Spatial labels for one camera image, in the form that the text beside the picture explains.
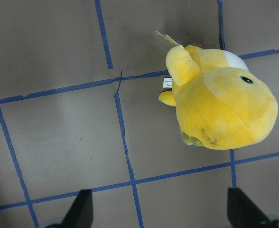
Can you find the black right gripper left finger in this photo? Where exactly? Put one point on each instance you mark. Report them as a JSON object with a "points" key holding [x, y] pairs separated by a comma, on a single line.
{"points": [[80, 214]]}

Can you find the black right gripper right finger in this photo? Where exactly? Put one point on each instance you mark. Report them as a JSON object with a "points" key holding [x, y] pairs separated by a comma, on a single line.
{"points": [[242, 212]]}

